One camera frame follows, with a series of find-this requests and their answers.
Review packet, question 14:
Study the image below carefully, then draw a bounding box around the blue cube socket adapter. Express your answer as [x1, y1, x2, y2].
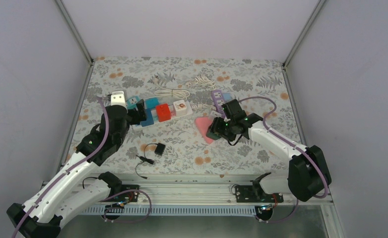
[140, 109, 154, 127]

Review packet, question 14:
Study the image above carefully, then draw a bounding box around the orange cube socket adapter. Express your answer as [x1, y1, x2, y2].
[155, 104, 171, 122]

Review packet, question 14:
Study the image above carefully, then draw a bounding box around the white tiger cube socket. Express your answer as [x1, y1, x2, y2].
[173, 100, 188, 117]

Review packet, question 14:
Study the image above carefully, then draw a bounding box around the dark green cube socket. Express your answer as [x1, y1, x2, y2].
[206, 130, 221, 141]

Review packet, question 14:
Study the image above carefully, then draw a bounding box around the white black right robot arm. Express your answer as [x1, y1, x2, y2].
[206, 99, 331, 202]

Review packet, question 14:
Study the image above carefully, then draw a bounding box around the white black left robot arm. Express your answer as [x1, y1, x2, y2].
[6, 99, 146, 238]

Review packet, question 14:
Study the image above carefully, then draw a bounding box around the cyan flat plug adapter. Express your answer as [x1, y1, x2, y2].
[145, 97, 160, 109]

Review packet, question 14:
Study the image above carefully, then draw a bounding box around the teal power strip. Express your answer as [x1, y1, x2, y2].
[127, 96, 140, 110]

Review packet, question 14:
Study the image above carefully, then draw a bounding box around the pink power strip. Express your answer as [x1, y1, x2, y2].
[194, 117, 214, 144]

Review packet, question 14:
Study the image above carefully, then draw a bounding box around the purple power strip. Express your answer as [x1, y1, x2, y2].
[211, 89, 226, 118]

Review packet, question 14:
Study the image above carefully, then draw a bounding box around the white long power strip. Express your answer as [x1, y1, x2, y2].
[130, 100, 193, 130]

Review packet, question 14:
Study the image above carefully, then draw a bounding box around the floral patterned table mat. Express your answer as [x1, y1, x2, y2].
[69, 57, 300, 175]

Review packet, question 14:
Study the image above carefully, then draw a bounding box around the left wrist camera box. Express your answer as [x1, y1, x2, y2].
[109, 90, 127, 108]

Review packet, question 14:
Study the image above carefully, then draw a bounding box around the white coiled power cable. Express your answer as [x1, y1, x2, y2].
[140, 74, 191, 101]

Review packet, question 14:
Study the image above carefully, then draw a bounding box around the black small charger with cable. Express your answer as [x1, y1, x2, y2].
[134, 143, 166, 179]

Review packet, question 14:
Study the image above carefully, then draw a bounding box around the white braided cable bundle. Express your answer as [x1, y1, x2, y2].
[185, 74, 217, 112]

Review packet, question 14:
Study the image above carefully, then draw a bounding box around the aluminium front rail base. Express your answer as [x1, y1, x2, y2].
[36, 174, 333, 216]

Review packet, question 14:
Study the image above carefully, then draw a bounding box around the aluminium corner frame rail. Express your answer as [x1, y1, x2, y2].
[54, 0, 93, 66]

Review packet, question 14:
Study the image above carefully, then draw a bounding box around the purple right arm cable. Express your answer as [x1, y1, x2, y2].
[238, 96, 329, 224]

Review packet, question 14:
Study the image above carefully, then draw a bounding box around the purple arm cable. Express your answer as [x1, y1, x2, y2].
[238, 96, 329, 224]
[11, 96, 152, 238]

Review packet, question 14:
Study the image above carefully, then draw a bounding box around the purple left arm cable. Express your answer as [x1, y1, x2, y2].
[11, 96, 152, 238]

